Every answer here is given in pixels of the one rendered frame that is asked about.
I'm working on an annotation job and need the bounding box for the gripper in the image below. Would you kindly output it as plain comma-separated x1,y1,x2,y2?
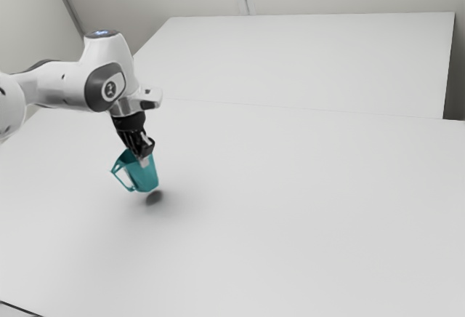
110,111,156,169

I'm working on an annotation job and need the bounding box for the teal faceted mug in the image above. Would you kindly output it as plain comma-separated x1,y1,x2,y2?
110,149,160,194

